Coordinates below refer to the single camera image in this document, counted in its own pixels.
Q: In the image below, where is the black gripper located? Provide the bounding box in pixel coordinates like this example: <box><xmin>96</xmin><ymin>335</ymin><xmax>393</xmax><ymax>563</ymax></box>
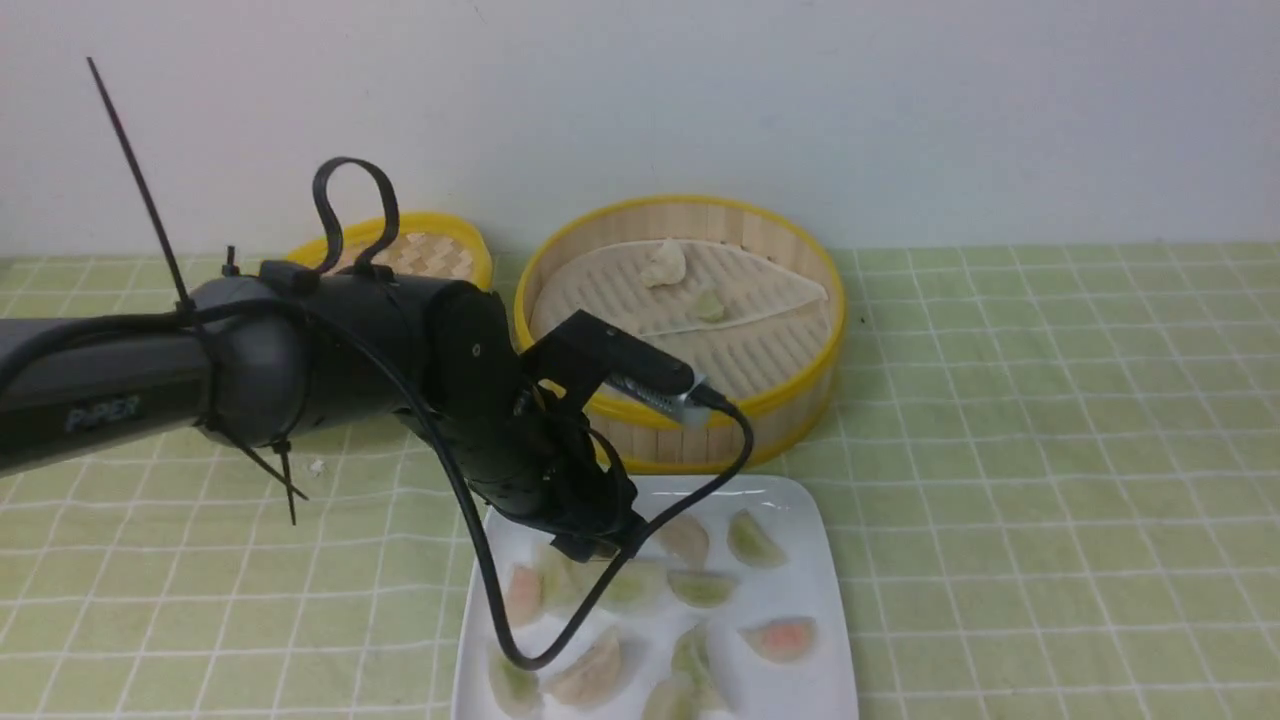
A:
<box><xmin>438</xmin><ymin>386</ymin><xmax>646</xmax><ymax>562</ymax></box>

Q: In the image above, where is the white steamed dumpling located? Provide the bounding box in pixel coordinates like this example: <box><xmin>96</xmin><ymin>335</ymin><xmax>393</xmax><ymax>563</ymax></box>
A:
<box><xmin>639</xmin><ymin>240</ymin><xmax>687</xmax><ymax>288</ymax></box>

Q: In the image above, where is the green steamed dumpling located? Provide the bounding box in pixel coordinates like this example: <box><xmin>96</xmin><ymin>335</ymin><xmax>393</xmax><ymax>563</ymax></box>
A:
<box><xmin>689</xmin><ymin>287</ymin><xmax>727</xmax><ymax>324</ymax></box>

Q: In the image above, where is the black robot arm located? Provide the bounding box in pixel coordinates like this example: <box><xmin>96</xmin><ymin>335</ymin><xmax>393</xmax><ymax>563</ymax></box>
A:
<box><xmin>1</xmin><ymin>275</ymin><xmax>644</xmax><ymax>561</ymax></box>

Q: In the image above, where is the pink dumpling on plate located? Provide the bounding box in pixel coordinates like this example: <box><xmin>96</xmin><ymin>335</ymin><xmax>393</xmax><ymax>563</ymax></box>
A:
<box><xmin>504</xmin><ymin>562</ymin><xmax>544</xmax><ymax>628</ymax></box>

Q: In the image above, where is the white dumpling on plate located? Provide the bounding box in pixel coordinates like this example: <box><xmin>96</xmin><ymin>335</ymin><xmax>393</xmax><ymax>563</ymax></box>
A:
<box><xmin>654</xmin><ymin>512</ymin><xmax>710</xmax><ymax>571</ymax></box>

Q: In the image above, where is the green dumpling on plate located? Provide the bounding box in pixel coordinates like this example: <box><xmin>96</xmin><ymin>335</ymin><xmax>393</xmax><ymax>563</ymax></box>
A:
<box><xmin>727</xmin><ymin>509</ymin><xmax>788</xmax><ymax>569</ymax></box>

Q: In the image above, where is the pale green dumpling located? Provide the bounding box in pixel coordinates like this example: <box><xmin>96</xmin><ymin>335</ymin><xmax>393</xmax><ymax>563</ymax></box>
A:
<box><xmin>535</xmin><ymin>544</ymin><xmax>582</xmax><ymax>614</ymax></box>

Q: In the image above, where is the bamboo steamer lid yellow rim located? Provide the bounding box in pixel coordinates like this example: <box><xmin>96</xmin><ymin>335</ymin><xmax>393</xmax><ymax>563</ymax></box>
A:
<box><xmin>285</xmin><ymin>211</ymin><xmax>494</xmax><ymax>291</ymax></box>

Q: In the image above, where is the large translucent green dumpling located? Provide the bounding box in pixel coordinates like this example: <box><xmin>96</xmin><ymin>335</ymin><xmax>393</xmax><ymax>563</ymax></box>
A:
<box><xmin>598</xmin><ymin>559</ymin><xmax>668</xmax><ymax>615</ymax></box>

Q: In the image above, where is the white mesh steamer liner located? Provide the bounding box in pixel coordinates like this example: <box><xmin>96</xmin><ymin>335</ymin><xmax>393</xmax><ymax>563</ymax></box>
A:
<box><xmin>527</xmin><ymin>238</ymin><xmax>833</xmax><ymax>398</ymax></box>

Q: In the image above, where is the flat green dumpling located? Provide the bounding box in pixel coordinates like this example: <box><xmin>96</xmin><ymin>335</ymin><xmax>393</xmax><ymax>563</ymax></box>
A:
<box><xmin>667</xmin><ymin>570</ymin><xmax>739</xmax><ymax>610</ymax></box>

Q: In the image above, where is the bamboo steamer basket yellow rim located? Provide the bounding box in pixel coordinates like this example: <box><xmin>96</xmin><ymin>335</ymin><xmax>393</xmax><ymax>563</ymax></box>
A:
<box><xmin>512</xmin><ymin>195</ymin><xmax>847</xmax><ymax>462</ymax></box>

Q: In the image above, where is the beige pleated dumpling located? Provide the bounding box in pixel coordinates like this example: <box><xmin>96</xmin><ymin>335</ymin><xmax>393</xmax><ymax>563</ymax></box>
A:
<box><xmin>541</xmin><ymin>626</ymin><xmax>625</xmax><ymax>708</ymax></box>

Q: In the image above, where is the green dumpling front left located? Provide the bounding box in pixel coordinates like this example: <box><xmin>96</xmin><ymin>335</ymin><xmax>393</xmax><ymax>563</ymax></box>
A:
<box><xmin>486</xmin><ymin>642</ymin><xmax>541</xmax><ymax>719</ymax></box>

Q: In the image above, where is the green dumpling front centre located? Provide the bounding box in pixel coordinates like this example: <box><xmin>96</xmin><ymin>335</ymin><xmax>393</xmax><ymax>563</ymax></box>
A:
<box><xmin>669</xmin><ymin>623</ymin><xmax>730</xmax><ymax>712</ymax></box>

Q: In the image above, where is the pale dumpling bottom edge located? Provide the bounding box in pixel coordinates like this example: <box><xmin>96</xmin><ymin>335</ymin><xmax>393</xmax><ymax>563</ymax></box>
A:
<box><xmin>641</xmin><ymin>673</ymin><xmax>699</xmax><ymax>720</ymax></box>

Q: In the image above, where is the pink orange dumpling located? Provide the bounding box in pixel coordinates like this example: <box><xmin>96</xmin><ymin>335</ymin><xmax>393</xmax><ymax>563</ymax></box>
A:
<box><xmin>739</xmin><ymin>616</ymin><xmax>818</xmax><ymax>665</ymax></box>

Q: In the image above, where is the green checked tablecloth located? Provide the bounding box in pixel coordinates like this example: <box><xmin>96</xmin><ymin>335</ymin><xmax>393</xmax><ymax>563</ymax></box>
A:
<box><xmin>1</xmin><ymin>243</ymin><xmax>1279</xmax><ymax>719</ymax></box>

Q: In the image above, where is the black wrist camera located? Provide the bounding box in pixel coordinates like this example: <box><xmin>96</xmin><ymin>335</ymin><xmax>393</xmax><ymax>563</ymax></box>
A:
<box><xmin>520</xmin><ymin>310</ymin><xmax>751</xmax><ymax>433</ymax></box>

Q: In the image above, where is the black camera cable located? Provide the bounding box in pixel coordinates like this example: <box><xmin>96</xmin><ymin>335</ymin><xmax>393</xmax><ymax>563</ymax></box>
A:
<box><xmin>300</xmin><ymin>300</ymin><xmax>756</xmax><ymax>673</ymax></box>

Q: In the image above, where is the black cable tie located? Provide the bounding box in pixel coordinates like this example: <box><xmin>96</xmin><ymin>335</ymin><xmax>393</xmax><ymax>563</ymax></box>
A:
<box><xmin>86</xmin><ymin>56</ymin><xmax>308</xmax><ymax>527</ymax></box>

